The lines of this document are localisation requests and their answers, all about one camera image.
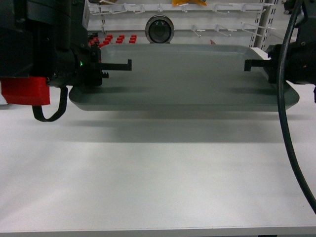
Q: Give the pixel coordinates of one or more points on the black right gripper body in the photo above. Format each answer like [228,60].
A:
[300,66]

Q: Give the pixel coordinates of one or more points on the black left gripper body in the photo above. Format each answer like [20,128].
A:
[76,67]

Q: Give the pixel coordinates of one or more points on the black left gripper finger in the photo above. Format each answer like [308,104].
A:
[116,66]
[104,75]

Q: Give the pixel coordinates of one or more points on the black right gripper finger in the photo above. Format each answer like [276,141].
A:
[249,63]

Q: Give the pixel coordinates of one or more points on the grey rectangular serving tray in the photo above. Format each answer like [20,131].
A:
[179,77]

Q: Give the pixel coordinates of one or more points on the red tape on arm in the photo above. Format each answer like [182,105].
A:
[31,91]

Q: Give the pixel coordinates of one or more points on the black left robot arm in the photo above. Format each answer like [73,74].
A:
[49,39]

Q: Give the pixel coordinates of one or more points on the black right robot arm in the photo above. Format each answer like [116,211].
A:
[306,25]

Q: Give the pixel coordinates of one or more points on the red cap sauce bottles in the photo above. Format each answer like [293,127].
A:
[94,40]

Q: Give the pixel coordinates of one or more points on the black barcode scanner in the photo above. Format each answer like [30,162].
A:
[159,29]

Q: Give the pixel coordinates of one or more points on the white peg hook rack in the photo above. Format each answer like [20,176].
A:
[236,22]

